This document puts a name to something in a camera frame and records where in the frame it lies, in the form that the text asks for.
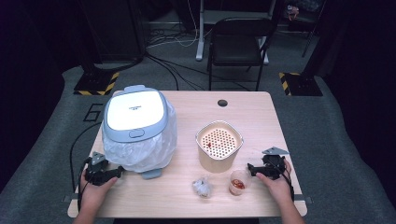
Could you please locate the dark cabinet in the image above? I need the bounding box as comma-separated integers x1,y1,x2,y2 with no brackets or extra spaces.
78,0,148,64

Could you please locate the clear wrapper wad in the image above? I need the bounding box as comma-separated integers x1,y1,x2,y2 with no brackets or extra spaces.
191,176,214,199

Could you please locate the left hand-held gripper cable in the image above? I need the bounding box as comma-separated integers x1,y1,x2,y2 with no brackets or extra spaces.
77,157,93,213

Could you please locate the clear plastic cup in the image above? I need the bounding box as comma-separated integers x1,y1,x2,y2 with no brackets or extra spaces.
229,169,252,197

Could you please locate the white floor cable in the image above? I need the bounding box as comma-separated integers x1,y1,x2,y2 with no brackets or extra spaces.
146,0,200,49

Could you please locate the white grey-blue pedal trash bin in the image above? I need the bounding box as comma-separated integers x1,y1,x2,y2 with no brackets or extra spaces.
101,84,178,181

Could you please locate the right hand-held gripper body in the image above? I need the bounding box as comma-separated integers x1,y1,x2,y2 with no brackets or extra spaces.
261,147,290,181

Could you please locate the white plastic bin liner bag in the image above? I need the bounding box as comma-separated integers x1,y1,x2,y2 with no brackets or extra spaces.
102,100,178,174

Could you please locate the beige perforated strainer container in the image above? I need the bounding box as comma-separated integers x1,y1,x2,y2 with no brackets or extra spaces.
195,119,245,175

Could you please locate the black stand leg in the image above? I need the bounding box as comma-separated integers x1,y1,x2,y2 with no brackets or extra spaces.
301,17,323,59

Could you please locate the black stand base striped edge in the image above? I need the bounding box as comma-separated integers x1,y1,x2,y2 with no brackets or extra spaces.
73,71,120,96
278,72,324,97

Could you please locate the black folding chair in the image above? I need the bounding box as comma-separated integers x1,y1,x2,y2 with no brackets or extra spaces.
206,17,277,91

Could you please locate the right hand-held gripper cable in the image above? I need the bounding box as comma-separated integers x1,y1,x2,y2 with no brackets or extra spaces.
270,157,296,203

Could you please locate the white desk frame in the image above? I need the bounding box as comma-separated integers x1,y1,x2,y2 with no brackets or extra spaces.
195,0,277,65

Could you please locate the bundle of black floor cables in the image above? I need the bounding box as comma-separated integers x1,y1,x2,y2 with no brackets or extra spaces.
144,51,250,91

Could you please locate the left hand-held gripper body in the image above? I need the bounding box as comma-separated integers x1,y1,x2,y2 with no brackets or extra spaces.
83,151,110,187

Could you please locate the person's left hand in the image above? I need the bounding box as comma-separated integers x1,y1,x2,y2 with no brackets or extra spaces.
78,170,120,213

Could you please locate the person's right hand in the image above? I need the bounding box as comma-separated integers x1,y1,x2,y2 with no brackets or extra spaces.
255,159,295,207

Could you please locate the hand-held gripper cable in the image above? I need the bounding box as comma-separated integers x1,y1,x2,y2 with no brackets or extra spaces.
270,157,296,203
77,157,93,213

